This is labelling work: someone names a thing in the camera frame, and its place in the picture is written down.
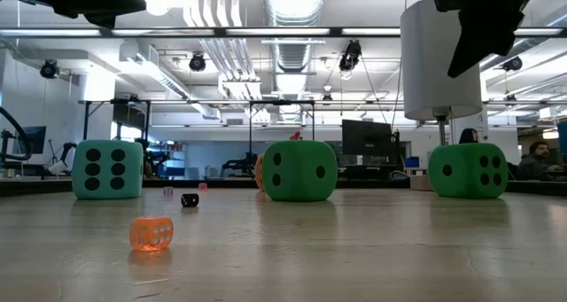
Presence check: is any large orange foam die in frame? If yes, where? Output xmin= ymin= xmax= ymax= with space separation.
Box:
xmin=254 ymin=153 xmax=266 ymax=191

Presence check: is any silver ventilation duct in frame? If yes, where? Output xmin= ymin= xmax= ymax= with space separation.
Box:
xmin=264 ymin=0 xmax=327 ymax=124

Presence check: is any small orange translucent die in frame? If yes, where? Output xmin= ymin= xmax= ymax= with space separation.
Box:
xmin=128 ymin=216 xmax=175 ymax=252

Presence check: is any large black monitor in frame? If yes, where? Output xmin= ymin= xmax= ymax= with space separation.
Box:
xmin=341 ymin=119 xmax=394 ymax=166

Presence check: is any black overhead frame bar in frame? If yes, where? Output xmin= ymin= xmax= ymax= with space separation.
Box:
xmin=0 ymin=26 xmax=567 ymax=39

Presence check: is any black ceiling spotlight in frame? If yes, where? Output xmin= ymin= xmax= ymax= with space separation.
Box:
xmin=39 ymin=58 xmax=60 ymax=80
xmin=189 ymin=52 xmax=207 ymax=73
xmin=338 ymin=39 xmax=363 ymax=73
xmin=502 ymin=56 xmax=524 ymax=72

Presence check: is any large green foam die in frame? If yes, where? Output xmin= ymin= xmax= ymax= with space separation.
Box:
xmin=427 ymin=142 xmax=509 ymax=200
xmin=260 ymin=140 xmax=339 ymax=202

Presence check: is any curved black hose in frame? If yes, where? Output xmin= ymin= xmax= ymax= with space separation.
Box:
xmin=0 ymin=106 xmax=33 ymax=162

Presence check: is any white shade table lamp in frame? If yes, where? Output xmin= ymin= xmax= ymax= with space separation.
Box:
xmin=400 ymin=0 xmax=484 ymax=192

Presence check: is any black aluminium table frame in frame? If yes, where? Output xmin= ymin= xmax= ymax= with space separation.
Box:
xmin=0 ymin=176 xmax=567 ymax=198

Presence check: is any person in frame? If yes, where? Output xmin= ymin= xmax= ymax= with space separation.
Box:
xmin=516 ymin=141 xmax=566 ymax=182
xmin=458 ymin=128 xmax=480 ymax=145

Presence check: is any large teal foam die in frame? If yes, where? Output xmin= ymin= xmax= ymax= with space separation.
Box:
xmin=71 ymin=139 xmax=145 ymax=200

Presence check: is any small dark monitor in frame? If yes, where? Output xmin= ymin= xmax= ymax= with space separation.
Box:
xmin=12 ymin=125 xmax=48 ymax=156

